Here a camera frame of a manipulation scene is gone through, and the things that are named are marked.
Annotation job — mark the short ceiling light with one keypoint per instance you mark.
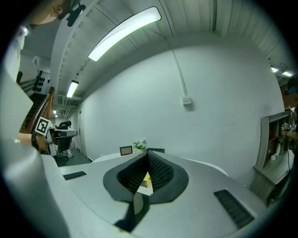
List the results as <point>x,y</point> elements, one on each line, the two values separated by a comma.
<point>72,88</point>

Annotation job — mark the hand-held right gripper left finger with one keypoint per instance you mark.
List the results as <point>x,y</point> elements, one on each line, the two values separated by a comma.
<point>93,186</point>

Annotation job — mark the black head camera mount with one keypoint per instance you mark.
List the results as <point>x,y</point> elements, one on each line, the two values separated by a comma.
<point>74,12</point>

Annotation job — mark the white wall conduit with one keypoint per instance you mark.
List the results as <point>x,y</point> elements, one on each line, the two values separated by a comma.
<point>179,69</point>

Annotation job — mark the yellow plastic tray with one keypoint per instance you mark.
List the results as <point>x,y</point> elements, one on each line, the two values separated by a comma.
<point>147,183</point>

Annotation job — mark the wooden chair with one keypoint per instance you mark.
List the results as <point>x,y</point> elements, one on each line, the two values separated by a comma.
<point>44,107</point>

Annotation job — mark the flower pot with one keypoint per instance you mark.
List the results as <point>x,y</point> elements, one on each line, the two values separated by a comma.
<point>140,144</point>

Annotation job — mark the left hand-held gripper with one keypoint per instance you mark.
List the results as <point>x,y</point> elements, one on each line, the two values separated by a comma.
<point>43,125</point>

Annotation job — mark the person's head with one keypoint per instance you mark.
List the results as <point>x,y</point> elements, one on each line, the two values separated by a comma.
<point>46,11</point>

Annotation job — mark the grey shelf unit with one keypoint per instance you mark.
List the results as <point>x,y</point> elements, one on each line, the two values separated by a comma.
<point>265,144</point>

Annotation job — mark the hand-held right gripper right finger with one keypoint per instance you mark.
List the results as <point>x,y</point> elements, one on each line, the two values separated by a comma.
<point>200,200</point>

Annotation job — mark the ceiling vent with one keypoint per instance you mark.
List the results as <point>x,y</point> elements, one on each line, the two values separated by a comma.
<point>78,94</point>

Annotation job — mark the person's left forearm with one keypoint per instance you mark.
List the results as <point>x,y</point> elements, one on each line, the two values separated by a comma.
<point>24,139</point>

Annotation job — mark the white wall junction box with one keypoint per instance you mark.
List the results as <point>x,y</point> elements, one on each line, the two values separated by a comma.
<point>187,100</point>

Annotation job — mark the dark picture frame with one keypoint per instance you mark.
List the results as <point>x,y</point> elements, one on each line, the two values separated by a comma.
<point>126,150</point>

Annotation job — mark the long ceiling light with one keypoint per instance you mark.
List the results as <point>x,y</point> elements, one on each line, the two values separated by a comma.
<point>124,32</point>

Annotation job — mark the grey chair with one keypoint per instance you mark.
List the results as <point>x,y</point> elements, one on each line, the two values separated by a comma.
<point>66,136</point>

